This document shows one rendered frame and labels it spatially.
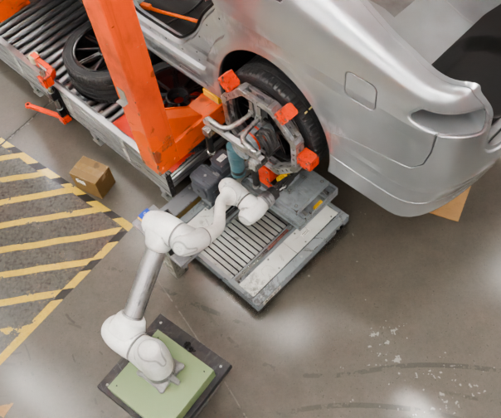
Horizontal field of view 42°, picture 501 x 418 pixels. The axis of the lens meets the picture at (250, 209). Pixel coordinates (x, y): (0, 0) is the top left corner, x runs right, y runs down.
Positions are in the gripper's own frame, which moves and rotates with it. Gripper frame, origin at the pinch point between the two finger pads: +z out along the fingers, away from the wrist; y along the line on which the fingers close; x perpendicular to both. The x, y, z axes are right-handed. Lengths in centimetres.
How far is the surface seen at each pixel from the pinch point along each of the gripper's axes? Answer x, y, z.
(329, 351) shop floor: -91, 1, -47
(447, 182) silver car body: -23, 89, 15
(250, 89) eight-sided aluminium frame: 53, 13, 0
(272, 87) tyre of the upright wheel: 49, 26, 4
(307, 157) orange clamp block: 9.6, 25.5, -2.2
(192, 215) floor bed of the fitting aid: 0, -79, -38
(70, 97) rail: 103, -138, -37
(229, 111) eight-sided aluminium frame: 46.7, -15.7, -3.7
